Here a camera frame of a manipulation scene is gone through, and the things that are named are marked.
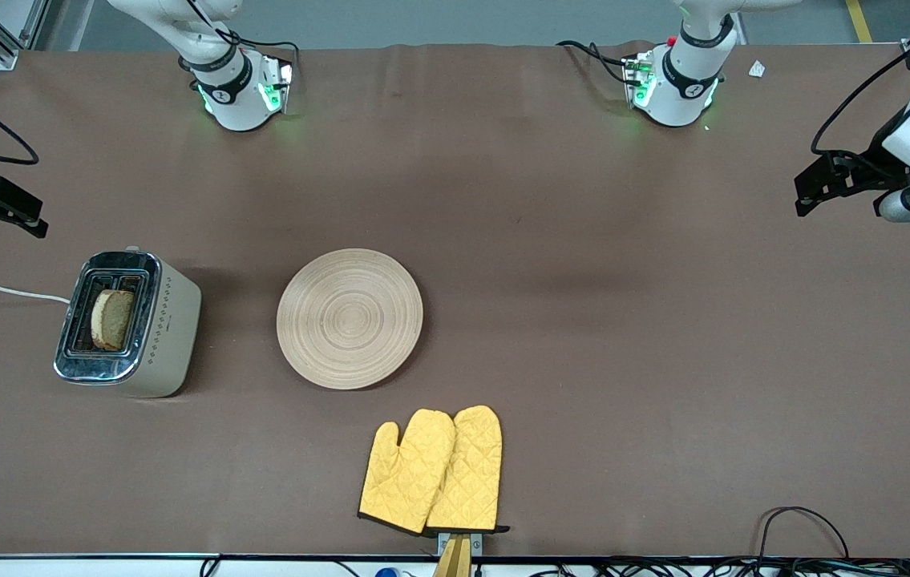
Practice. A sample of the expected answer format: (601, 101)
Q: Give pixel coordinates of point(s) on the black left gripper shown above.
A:
(874, 159)

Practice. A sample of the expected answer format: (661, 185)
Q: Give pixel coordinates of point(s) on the brown toast slice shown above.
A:
(112, 319)

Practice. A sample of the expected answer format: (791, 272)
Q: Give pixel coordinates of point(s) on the round wooden plate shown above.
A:
(350, 319)

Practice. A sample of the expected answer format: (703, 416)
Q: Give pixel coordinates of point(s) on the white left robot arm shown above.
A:
(683, 80)

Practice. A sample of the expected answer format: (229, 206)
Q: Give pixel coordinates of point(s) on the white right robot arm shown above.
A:
(234, 88)

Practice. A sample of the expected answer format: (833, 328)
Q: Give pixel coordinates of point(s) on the small white paper scrap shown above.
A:
(757, 69)

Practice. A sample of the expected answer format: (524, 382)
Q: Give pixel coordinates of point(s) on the beige chrome toaster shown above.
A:
(170, 336)

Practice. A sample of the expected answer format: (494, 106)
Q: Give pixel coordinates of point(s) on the brown table cloth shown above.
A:
(543, 200)

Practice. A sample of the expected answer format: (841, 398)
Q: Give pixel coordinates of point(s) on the yellow quilted oven mitt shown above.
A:
(472, 469)
(406, 473)

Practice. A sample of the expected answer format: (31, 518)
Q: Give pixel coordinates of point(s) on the light wooden stick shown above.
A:
(454, 561)

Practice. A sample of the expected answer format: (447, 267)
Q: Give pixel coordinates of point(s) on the grey metal bracket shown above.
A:
(477, 543)

